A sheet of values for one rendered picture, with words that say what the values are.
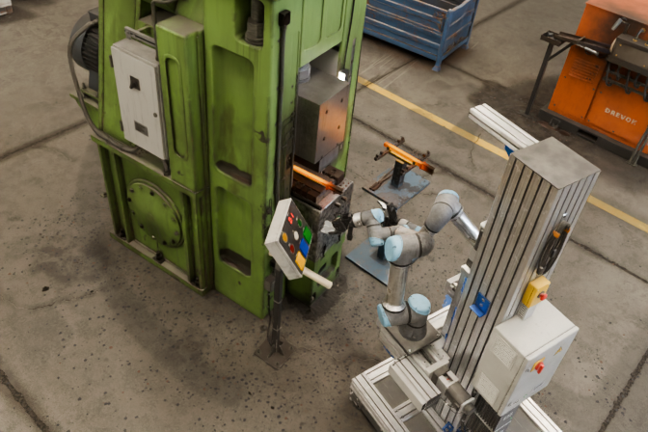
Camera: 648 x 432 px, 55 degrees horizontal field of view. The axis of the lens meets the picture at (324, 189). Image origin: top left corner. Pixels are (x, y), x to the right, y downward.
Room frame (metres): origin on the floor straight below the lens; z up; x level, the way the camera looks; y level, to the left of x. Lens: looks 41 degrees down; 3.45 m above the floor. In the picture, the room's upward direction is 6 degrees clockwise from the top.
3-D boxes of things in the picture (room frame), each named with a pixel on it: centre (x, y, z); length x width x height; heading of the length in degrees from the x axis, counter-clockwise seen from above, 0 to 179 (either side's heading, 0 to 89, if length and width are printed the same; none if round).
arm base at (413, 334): (2.03, -0.54, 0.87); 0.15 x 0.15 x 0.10
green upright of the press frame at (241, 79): (2.83, 0.45, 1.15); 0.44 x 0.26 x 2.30; 59
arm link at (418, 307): (2.03, -0.53, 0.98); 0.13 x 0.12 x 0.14; 108
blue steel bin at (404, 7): (6.92, -0.85, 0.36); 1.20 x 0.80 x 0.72; 58
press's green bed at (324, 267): (3.05, 0.15, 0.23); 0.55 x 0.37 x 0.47; 59
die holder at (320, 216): (3.05, 0.15, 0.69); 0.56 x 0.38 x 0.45; 59
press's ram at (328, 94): (3.04, 0.15, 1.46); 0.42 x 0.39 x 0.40; 59
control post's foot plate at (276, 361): (2.37, 0.21, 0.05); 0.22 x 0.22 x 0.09; 59
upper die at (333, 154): (3.00, 0.17, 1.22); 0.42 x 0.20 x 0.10; 59
